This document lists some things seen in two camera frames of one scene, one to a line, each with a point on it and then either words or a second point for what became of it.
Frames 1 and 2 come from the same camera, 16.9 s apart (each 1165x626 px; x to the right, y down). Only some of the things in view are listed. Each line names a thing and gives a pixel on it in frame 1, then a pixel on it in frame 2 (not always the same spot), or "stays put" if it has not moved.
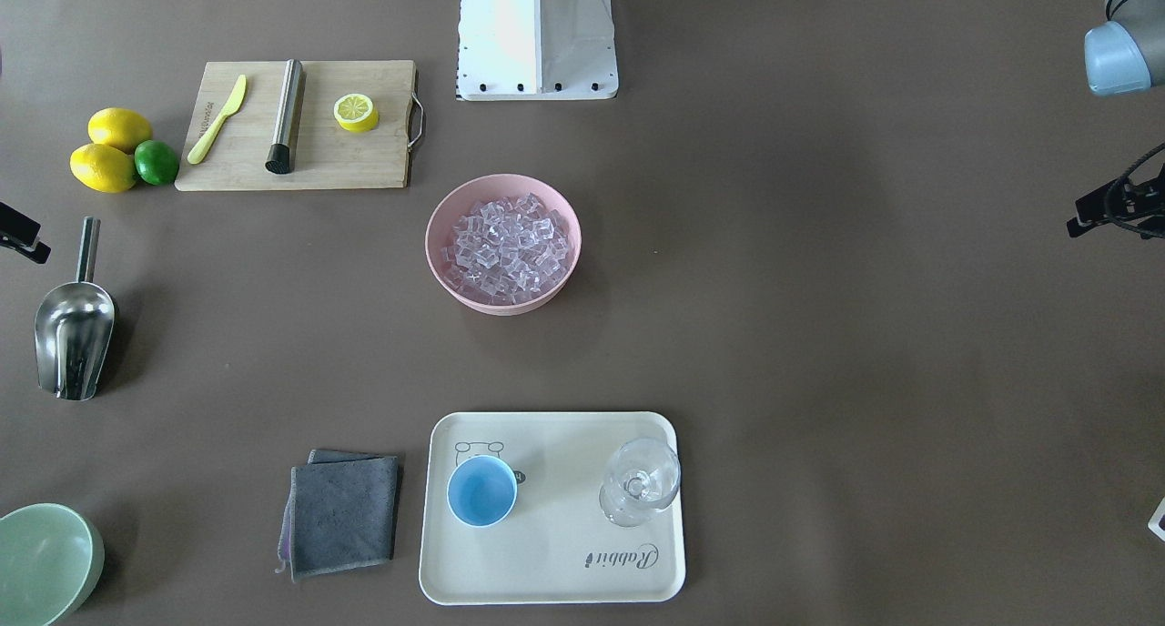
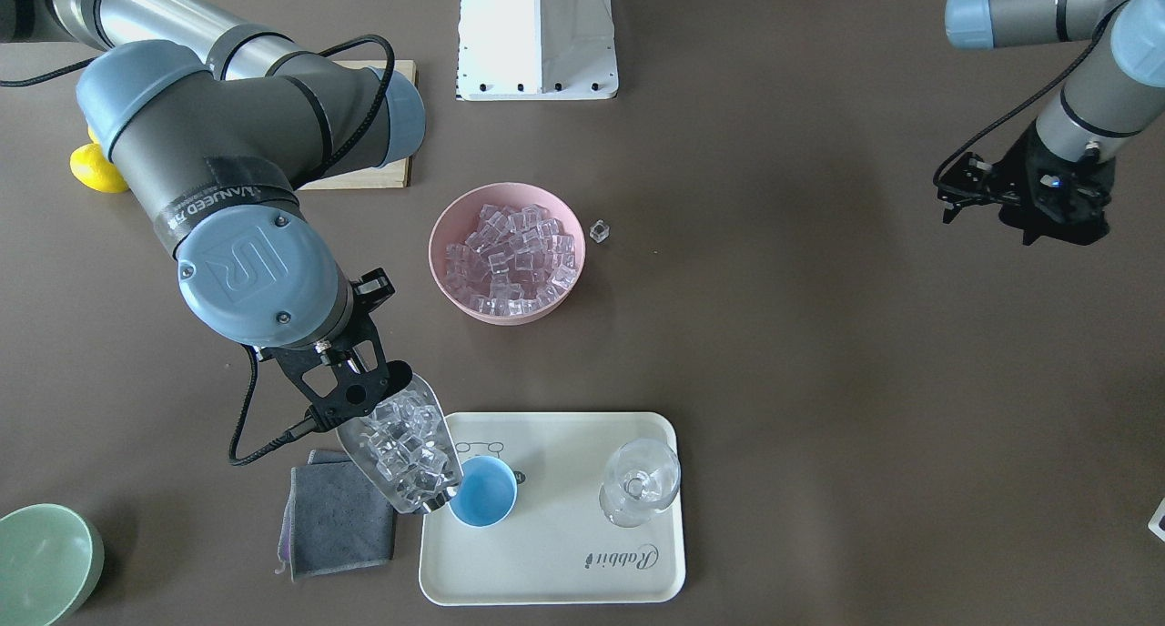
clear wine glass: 642,477 stays put
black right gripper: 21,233 -> 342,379
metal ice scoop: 74,327 -> 404,449
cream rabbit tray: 554,548 stays put
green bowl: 50,558 stays put
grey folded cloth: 340,514 stays put
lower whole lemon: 103,168 stays put
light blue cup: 481,490 stays put
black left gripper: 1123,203 -> 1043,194
